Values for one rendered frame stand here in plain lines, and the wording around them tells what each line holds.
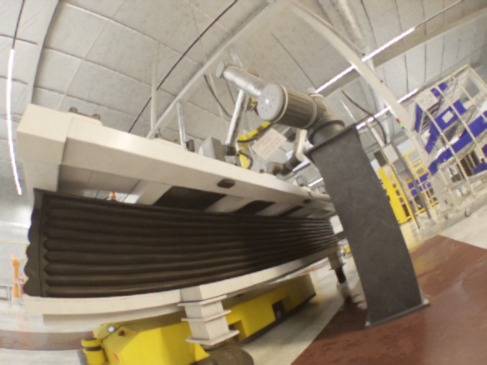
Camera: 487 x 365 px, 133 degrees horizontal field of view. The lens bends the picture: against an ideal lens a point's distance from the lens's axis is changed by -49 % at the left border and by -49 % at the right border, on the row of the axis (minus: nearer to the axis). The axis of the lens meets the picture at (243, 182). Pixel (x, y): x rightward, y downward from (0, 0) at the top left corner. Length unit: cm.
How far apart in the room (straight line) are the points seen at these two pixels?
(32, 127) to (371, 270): 121
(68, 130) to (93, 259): 41
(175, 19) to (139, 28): 161
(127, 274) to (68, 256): 22
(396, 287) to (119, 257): 108
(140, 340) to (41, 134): 79
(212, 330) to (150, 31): 1027
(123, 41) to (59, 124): 1006
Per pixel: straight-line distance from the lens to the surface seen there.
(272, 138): 229
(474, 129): 337
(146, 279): 80
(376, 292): 101
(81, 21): 1066
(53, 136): 54
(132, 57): 1085
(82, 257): 75
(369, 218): 97
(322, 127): 114
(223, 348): 82
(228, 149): 200
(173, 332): 101
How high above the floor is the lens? 43
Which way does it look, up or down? 24 degrees up
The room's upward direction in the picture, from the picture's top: 16 degrees counter-clockwise
